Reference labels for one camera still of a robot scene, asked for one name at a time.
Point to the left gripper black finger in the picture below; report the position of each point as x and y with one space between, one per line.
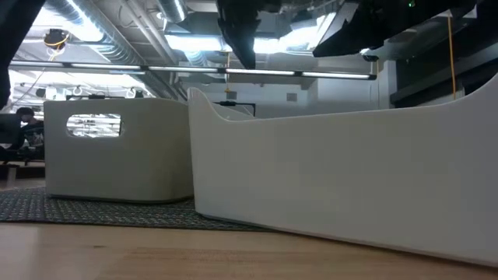
245 43

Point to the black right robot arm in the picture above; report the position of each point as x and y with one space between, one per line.
389 19

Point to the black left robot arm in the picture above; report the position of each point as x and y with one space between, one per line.
15 39

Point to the bright ceiling light panel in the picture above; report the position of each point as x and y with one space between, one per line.
194 43

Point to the long ceiling light bar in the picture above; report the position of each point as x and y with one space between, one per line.
186 69

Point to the dark woven table mat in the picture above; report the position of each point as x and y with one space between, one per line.
97 212

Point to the person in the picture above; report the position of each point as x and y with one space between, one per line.
33 134

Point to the black monitor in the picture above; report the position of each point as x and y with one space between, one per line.
8 130

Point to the low wooden bench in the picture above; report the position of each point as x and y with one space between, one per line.
19 169

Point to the thin black frame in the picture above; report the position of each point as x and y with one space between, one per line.
233 103

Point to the square wall vent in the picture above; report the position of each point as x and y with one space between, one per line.
292 97

